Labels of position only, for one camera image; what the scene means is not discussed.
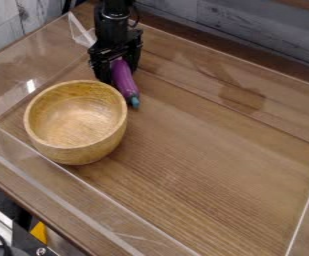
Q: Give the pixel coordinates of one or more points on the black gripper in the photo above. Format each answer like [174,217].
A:
[106,52]

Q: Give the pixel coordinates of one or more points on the purple toy eggplant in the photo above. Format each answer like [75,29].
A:
[123,81]

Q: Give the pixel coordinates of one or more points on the brown wooden bowl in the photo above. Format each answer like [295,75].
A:
[75,121]

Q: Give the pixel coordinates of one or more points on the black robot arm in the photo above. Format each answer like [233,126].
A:
[118,37]

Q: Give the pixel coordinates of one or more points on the yellow sticker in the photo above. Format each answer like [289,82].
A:
[39,232]

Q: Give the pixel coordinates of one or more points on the clear acrylic tray wall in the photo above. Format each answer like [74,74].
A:
[207,179]

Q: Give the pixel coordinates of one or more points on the black metal base plate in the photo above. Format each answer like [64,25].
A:
[31,246]

